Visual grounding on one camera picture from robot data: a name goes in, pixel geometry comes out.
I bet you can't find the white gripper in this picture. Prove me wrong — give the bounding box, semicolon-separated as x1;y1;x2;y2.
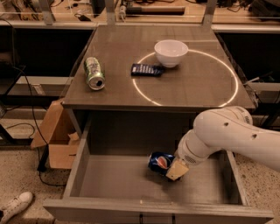
166;129;215;180

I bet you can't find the blue pepsi can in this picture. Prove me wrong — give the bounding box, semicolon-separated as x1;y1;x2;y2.
148;151;175;176

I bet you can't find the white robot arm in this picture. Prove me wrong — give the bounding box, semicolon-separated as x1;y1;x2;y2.
166;106;280;180

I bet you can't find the open grey top drawer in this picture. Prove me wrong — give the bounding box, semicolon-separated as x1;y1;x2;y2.
44;111;273;224

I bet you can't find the grey cabinet with top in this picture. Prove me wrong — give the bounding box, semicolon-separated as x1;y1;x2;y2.
63;24;256;132

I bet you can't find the green soda can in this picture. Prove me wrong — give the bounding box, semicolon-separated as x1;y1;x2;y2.
84;57;105;90

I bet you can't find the dark blue snack packet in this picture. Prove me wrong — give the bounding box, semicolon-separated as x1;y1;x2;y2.
130;64;165;77

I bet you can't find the white ceramic bowl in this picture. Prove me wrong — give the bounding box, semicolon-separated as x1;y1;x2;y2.
154;39;189;67

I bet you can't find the brown cardboard box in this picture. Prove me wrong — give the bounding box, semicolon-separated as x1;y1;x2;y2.
31;100;80;169

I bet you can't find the white sneaker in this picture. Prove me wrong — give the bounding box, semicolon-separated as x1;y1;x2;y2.
0;192;33;224

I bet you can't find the grey side shelf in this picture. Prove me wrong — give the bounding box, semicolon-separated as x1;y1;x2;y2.
7;76;73;106

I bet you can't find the black floor cable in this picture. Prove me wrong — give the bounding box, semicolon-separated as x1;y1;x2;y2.
0;17;67;187

